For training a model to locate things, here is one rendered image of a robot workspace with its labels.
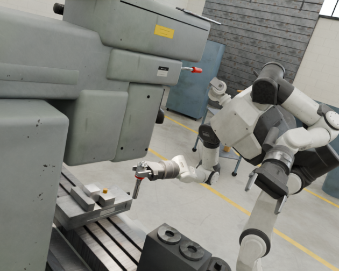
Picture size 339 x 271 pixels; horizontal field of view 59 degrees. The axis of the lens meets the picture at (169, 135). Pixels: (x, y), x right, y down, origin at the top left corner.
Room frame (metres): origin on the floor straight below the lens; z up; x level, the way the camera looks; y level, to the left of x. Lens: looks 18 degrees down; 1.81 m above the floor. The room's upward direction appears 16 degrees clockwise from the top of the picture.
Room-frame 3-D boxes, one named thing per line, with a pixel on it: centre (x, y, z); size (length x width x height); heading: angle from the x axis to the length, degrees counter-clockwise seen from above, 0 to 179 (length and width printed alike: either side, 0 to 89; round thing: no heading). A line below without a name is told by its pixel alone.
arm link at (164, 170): (1.26, 0.01, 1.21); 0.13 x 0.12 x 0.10; 38
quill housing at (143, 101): (1.12, 0.19, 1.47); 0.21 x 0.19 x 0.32; 52
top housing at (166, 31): (1.11, 0.20, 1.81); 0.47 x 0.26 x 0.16; 142
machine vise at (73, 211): (1.21, 0.26, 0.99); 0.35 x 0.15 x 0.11; 142
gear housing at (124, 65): (1.09, 0.22, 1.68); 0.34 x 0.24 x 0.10; 142
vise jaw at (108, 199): (1.23, 0.24, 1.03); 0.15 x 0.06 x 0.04; 52
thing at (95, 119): (0.97, 0.31, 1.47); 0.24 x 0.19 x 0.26; 52
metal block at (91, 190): (1.19, 0.28, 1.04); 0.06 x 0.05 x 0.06; 52
